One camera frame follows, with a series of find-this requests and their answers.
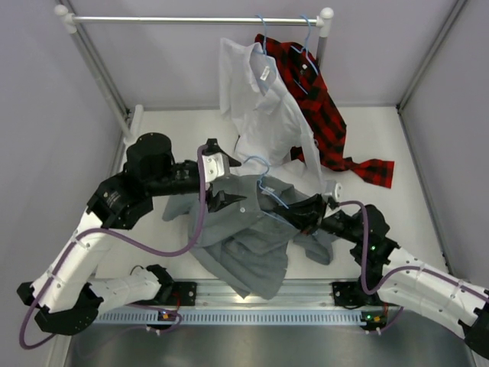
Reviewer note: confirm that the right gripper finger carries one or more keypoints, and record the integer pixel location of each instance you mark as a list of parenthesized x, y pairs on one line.
[(312, 207), (306, 224)]

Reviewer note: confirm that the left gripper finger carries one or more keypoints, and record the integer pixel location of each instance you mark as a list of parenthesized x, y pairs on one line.
[(213, 148), (221, 199)]

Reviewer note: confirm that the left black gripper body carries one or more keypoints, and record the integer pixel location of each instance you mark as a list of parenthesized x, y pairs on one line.
[(177, 180)]

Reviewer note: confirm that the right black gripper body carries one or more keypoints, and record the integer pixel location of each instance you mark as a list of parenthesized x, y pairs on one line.
[(337, 223)]

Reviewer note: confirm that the light blue hanger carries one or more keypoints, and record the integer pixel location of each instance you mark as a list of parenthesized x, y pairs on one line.
[(303, 182)]

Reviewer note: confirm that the grey shirt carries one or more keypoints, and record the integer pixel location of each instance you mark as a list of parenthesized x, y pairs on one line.
[(247, 249)]

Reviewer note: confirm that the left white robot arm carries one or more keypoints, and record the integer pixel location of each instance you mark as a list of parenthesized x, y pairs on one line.
[(64, 300)]

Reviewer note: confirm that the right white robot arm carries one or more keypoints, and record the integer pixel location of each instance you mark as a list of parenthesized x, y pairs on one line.
[(394, 275)]

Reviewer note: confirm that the white shirt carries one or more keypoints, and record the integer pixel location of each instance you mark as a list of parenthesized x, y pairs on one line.
[(268, 119)]

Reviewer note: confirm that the red black plaid shirt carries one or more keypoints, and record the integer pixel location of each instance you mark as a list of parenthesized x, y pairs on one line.
[(328, 126)]

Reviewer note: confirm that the blue hanger under white shirt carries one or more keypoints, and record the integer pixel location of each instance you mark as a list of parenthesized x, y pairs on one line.
[(264, 35)]

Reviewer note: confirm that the blue hanger under plaid shirt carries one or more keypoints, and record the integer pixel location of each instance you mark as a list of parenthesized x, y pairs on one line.
[(305, 48)]

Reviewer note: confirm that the white rack foot bar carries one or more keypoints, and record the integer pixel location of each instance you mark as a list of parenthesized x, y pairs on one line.
[(135, 121)]

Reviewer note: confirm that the left rack upright pole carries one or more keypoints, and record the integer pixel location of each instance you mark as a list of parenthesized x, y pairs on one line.
[(102, 78)]

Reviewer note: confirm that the rack upright pole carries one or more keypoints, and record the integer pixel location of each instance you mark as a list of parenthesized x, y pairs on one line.
[(102, 78), (322, 41)]

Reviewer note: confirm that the right rack upright pole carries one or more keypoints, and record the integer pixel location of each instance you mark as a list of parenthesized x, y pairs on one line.
[(322, 41)]

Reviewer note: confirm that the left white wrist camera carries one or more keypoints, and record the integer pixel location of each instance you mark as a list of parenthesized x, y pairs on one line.
[(216, 167)]

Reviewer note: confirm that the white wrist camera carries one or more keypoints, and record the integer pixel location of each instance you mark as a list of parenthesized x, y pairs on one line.
[(331, 193), (216, 167)]

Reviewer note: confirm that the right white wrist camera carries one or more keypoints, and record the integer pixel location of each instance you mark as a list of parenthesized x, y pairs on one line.
[(331, 193)]

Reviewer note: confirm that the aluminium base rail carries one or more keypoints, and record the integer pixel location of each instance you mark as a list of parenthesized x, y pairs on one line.
[(302, 294)]

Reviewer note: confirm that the perforated cable duct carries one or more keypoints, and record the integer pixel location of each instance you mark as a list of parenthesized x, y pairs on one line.
[(134, 316)]

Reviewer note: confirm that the metal clothes rail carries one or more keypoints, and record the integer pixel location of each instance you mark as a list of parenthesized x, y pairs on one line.
[(323, 20)]

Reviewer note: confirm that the right aluminium frame post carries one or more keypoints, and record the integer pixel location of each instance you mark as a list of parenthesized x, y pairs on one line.
[(433, 50)]

